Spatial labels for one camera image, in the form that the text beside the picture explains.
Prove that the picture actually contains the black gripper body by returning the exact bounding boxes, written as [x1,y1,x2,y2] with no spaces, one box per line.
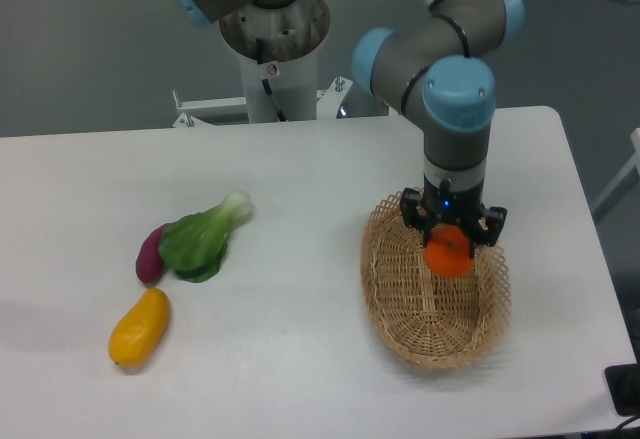
[421,176,484,237]

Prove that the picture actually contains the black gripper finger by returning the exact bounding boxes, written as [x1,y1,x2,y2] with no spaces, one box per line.
[399,188,435,248]
[466,204,508,259]

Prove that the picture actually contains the orange fruit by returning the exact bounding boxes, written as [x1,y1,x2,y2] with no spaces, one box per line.
[423,225,474,278]

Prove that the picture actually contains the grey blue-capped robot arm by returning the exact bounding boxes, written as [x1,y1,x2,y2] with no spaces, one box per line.
[175,0,525,258]

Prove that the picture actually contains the woven wicker basket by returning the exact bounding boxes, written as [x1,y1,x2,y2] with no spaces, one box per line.
[360,192,511,370]

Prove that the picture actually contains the black device at table edge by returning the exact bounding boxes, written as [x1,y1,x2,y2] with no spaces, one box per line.
[604,363,639,417]

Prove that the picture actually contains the green bok choy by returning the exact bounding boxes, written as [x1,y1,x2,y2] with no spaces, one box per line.
[158,190,252,283]

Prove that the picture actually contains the purple sweet potato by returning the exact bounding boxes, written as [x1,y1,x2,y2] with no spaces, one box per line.
[135,224,166,286]

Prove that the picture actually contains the yellow mango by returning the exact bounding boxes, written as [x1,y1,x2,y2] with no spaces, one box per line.
[108,287,171,368]

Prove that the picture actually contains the white metal frame right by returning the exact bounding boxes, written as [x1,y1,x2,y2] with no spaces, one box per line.
[590,128,639,224]

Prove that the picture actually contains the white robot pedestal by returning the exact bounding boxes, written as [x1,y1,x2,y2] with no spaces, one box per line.
[172,0,361,127]

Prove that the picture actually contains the black cable on pedestal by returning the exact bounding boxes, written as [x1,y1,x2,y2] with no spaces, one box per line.
[255,37,289,123]

